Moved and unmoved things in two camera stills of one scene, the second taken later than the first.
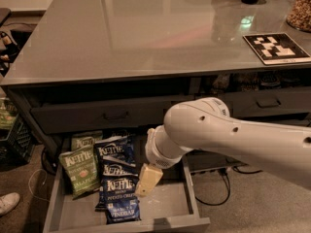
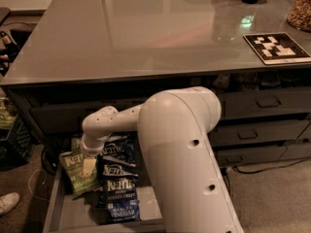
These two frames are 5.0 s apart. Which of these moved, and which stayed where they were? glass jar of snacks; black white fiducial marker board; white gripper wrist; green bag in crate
Moved: white gripper wrist
Stayed: black white fiducial marker board; glass jar of snacks; green bag in crate
